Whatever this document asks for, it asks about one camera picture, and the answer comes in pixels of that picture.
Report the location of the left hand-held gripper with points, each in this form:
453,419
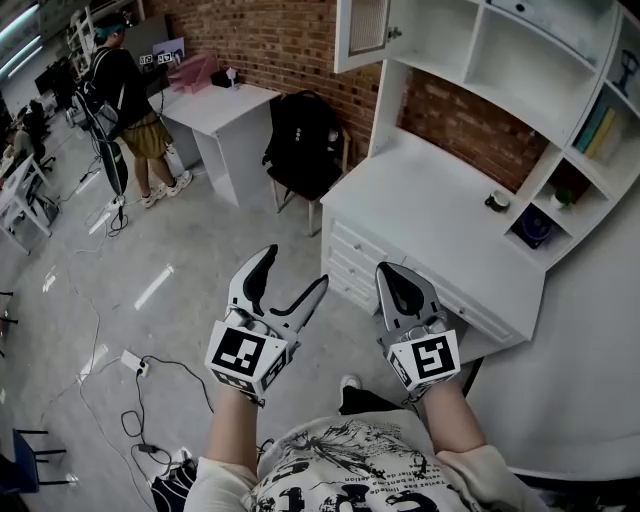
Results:
235,350

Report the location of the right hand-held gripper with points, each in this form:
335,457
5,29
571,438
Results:
430,356

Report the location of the white glass cabinet door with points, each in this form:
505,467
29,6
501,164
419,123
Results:
362,32

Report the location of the person's right forearm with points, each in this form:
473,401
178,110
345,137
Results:
452,420

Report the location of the person's left forearm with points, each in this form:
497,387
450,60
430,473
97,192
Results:
235,430

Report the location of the white desk with drawers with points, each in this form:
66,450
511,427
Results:
425,215

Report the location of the person's white shoe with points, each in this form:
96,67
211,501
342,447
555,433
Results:
350,382

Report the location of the wooden chair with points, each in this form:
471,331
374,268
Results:
305,187

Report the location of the person's black trousers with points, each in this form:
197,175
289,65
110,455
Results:
367,401

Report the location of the small black cup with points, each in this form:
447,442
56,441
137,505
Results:
497,201

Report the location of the dark blue round plate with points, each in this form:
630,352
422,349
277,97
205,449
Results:
534,227

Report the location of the white power strip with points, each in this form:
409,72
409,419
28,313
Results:
135,362

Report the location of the black backpack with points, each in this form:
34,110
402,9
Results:
302,132

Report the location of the small white desk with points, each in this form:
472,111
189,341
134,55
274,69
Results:
225,125

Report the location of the small potted plant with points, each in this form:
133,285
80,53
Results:
564,197

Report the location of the white printed shirt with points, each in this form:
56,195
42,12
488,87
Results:
360,475

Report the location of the black power adapter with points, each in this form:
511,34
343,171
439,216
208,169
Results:
147,447

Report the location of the small white figurine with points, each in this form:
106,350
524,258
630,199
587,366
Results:
232,77

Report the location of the small black box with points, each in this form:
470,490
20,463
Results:
220,78

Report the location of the pink file tray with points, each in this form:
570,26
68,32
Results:
192,72

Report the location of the white hutch shelf unit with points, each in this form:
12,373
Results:
520,80

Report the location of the teal book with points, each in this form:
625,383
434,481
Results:
591,125

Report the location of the yellow book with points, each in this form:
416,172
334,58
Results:
602,134

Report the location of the white table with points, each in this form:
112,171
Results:
20,195

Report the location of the grey board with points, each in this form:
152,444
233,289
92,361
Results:
150,40

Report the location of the blue chair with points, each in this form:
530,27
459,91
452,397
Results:
27,460

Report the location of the black lamp figurine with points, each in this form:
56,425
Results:
627,72

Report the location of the white background shelf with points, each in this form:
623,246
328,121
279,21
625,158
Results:
87,30

